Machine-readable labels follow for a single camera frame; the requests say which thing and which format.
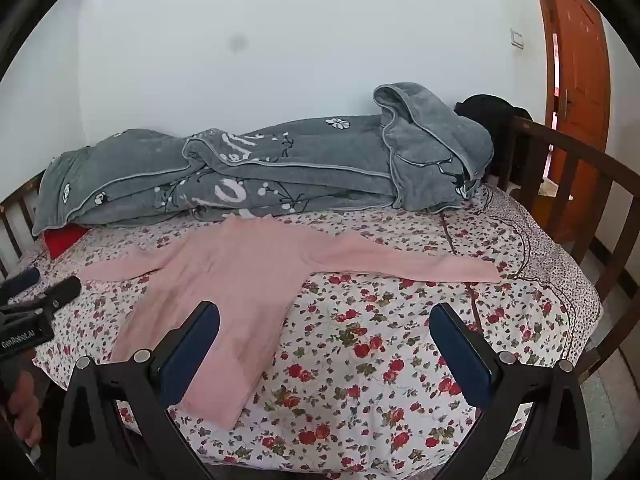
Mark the pink knit sweater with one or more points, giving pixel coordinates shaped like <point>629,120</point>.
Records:
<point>225,285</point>

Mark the orange wooden door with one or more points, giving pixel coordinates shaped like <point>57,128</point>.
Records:
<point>575,60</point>

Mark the red floral bed sheet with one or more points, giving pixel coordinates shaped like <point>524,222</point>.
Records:
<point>375,340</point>

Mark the person's left hand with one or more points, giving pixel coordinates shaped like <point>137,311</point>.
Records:
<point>27,405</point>

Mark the black garment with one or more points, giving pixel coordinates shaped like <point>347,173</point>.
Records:
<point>485,110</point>

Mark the grey floral blanket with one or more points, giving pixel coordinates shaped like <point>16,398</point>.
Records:
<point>300,160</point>

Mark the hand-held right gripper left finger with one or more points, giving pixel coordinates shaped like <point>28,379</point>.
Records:
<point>192,355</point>

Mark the wooden bed rail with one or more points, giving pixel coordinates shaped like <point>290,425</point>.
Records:
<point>10,230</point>
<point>600,160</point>

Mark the white light switch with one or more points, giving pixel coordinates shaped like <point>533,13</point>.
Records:
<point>517,38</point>

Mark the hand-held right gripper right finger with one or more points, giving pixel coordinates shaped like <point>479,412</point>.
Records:
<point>462,355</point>

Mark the red cloth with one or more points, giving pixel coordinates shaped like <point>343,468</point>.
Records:
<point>62,241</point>

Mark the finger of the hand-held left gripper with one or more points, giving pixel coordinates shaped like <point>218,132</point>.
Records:
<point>57,292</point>
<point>20,281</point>

